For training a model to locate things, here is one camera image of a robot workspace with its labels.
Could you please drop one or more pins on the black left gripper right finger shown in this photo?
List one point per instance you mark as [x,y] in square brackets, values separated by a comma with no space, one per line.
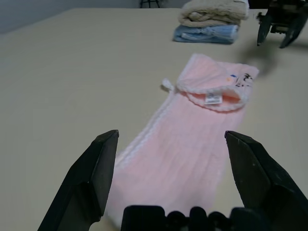
[264,180]

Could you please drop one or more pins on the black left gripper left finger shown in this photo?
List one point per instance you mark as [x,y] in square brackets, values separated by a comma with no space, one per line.
[84,183]

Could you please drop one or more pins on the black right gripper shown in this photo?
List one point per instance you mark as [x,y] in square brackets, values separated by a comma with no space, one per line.
[281,14]

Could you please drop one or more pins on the pink terry towel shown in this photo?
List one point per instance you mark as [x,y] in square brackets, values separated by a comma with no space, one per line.
[180,144]

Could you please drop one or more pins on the beige terry towel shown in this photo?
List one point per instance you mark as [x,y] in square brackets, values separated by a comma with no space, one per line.
[211,12]

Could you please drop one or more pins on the light blue terry towel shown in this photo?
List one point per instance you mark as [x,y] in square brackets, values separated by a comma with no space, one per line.
[204,33]

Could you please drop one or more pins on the black stool legs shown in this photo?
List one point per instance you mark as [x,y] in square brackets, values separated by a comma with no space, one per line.
[150,3]

